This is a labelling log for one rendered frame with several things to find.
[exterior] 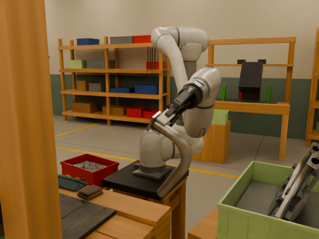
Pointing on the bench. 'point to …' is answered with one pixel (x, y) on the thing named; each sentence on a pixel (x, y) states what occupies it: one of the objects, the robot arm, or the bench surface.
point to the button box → (70, 183)
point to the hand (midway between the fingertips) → (163, 121)
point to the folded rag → (90, 192)
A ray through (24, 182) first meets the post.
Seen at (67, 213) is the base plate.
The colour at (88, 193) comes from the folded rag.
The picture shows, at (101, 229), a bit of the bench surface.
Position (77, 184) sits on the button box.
